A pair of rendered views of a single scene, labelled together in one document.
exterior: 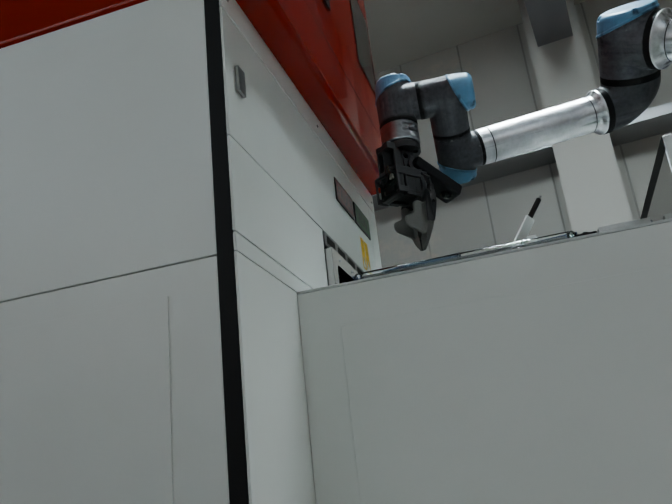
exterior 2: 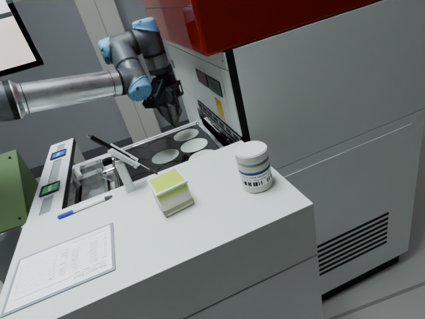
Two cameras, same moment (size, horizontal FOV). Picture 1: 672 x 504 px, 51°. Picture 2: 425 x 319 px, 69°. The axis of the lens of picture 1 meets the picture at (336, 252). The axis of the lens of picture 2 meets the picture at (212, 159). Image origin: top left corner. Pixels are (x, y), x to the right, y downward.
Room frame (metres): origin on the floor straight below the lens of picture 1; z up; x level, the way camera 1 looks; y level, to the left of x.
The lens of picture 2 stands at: (2.22, -0.56, 1.38)
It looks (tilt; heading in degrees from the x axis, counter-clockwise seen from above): 30 degrees down; 153
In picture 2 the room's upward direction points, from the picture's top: 15 degrees counter-clockwise
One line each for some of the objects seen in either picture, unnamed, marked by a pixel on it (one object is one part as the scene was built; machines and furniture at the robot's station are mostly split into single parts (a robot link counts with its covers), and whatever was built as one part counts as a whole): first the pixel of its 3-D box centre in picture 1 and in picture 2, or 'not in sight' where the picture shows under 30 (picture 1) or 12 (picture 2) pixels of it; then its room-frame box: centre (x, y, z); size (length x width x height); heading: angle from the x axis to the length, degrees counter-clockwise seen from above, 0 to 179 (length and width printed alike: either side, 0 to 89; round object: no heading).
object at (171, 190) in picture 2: not in sight; (171, 192); (1.66, -0.39, 1.00); 0.07 x 0.07 x 0.07; 82
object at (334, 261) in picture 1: (365, 303); (219, 135); (1.34, -0.05, 0.89); 0.44 x 0.02 x 0.10; 164
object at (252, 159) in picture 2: not in sight; (253, 166); (1.75, -0.22, 1.01); 0.07 x 0.07 x 0.10
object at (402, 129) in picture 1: (401, 138); (156, 62); (1.24, -0.15, 1.19); 0.08 x 0.08 x 0.05
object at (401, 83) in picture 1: (396, 104); (148, 37); (1.24, -0.15, 1.27); 0.09 x 0.08 x 0.11; 79
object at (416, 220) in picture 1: (417, 223); (170, 113); (1.23, -0.16, 1.01); 0.06 x 0.03 x 0.09; 123
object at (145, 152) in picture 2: not in sight; (165, 156); (1.30, -0.25, 0.90); 0.34 x 0.34 x 0.01; 74
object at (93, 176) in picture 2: not in sight; (91, 176); (1.17, -0.49, 0.89); 0.08 x 0.03 x 0.03; 74
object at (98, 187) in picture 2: not in sight; (95, 194); (1.24, -0.51, 0.87); 0.36 x 0.08 x 0.03; 164
